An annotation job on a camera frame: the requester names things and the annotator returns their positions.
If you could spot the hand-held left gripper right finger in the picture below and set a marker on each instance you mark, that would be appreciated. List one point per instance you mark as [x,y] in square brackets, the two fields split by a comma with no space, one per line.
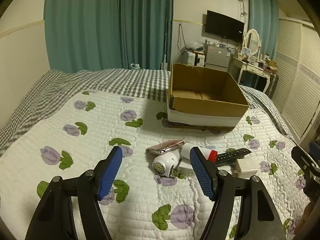
[200,175]

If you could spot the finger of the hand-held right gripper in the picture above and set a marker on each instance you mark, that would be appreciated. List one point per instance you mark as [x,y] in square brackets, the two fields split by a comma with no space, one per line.
[303,161]
[314,148]

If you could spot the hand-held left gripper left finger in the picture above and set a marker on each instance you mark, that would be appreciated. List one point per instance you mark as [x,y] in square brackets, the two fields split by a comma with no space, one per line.
[110,175]

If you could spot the white bottle with red cap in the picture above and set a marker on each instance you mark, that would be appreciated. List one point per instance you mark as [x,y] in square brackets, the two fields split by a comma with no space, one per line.
[186,151]

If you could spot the black remote control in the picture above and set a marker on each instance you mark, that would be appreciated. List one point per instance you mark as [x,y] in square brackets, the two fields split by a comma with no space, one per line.
[232,155]

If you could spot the white cube power adapter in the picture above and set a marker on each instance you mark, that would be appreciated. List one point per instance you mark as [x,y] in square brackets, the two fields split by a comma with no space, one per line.
[246,167]

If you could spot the brown cardboard box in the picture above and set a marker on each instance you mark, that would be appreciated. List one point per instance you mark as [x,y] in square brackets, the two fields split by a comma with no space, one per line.
[200,110]

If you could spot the white floral quilt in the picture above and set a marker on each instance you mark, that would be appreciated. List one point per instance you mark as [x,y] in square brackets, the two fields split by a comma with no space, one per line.
[75,155]

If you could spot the dark suitcase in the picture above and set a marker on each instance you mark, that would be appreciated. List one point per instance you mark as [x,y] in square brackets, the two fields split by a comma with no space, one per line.
[273,85]

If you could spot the white louvered wardrobe doors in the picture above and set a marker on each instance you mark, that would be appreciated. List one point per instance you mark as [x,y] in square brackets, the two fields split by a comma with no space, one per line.
[295,75]

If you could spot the brown box on dresser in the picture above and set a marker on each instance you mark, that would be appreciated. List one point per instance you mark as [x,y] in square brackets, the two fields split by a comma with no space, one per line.
[271,66]

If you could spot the grey checked bedsheet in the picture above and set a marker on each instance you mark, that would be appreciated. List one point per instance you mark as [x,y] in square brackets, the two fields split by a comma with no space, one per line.
[100,80]

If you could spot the white dressing table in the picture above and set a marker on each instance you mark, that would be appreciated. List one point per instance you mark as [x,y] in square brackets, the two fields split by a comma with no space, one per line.
[247,67]

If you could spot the small white cup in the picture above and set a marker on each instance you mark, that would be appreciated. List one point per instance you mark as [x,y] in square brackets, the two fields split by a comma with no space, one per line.
[135,66]

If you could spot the white printer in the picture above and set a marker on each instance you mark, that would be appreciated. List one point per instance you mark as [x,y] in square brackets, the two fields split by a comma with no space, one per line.
[193,58]

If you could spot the grey mini fridge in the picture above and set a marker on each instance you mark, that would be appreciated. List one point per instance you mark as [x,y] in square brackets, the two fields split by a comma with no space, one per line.
[217,56]

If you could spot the white oval vanity mirror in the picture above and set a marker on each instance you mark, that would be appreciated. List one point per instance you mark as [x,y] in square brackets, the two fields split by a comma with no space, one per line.
[253,41]

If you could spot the white pole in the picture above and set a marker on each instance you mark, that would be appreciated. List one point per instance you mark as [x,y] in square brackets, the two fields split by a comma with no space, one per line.
[165,42]

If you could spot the narrow green curtain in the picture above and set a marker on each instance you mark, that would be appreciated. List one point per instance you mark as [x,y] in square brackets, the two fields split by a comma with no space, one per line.
[265,17]

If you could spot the wide green curtain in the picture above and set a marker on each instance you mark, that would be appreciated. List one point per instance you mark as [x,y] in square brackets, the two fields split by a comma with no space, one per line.
[100,25]

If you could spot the black wall television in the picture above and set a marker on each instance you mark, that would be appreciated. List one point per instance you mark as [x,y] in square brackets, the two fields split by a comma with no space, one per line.
[223,26]

